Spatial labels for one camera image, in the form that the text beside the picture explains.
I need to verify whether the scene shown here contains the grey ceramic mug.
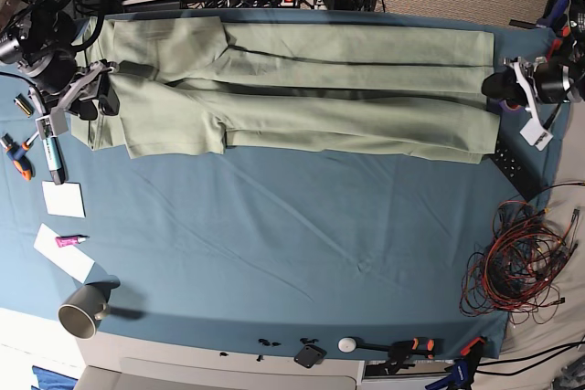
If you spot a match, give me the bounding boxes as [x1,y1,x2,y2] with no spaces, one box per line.
[58,277,121,340]

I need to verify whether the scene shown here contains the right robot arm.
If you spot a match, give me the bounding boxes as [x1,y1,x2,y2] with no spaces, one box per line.
[1,0,120,121]

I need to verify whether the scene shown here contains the sage green T-shirt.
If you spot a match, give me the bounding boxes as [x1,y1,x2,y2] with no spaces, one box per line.
[71,16,500,163]

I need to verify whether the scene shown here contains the silver pen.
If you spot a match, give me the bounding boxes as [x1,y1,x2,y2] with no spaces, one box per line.
[21,132,38,151]

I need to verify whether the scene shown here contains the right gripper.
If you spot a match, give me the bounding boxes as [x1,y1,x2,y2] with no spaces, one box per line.
[27,54,120,121]

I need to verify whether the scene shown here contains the blue black clamp bottom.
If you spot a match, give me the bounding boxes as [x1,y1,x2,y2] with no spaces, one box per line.
[425,336,487,390]

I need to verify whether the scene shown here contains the purple tape roll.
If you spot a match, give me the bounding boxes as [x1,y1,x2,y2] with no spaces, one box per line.
[499,100,523,112]

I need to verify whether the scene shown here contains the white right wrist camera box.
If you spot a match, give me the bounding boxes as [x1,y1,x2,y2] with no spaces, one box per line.
[35,111,69,140]

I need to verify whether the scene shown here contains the orange black bar clamp bottom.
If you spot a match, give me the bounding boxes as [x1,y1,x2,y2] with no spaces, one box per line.
[356,338,436,376]

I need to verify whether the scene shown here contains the blue spring clamp top right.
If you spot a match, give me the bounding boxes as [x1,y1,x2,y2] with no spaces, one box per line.
[536,0,569,32]

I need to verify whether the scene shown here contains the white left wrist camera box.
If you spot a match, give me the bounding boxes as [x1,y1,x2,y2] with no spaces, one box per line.
[520,119,553,151]

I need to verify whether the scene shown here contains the blue table cloth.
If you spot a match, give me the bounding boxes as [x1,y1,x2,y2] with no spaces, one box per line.
[0,8,580,360]

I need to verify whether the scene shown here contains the orange black clamp top right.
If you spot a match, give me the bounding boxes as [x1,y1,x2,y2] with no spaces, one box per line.
[546,25,570,59]

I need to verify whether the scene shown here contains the blue orange screwdriver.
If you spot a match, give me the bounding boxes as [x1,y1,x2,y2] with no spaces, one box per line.
[1,134,33,181]

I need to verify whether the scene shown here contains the white square paper note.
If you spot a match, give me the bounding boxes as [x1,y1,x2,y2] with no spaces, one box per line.
[42,181,85,218]

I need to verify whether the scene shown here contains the small pink glue tube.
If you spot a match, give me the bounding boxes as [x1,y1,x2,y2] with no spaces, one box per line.
[55,235,88,248]

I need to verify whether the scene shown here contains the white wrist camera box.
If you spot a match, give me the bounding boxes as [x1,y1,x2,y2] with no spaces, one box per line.
[520,119,553,151]
[35,111,69,140]

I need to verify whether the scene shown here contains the red black wire bundle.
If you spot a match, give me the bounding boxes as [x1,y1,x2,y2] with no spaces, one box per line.
[458,178,585,327]

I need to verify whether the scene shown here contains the white round puck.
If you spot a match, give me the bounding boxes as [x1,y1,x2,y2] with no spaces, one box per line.
[337,337,357,353]

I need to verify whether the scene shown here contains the black remote control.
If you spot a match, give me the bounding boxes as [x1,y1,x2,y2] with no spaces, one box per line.
[488,136,542,202]

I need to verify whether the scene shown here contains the white rectangular paper slip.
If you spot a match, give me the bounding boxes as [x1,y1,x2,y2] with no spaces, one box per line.
[34,224,94,283]

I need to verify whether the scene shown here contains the black square plate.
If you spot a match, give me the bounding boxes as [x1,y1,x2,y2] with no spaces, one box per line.
[293,344,326,369]

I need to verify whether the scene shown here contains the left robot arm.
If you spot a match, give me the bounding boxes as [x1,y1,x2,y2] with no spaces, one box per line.
[482,0,584,129]

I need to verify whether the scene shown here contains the light blue highlighter marker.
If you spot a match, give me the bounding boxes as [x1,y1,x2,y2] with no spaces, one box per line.
[43,137,66,185]

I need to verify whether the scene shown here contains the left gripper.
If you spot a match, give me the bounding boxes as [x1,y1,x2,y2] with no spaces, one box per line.
[481,57,584,128]

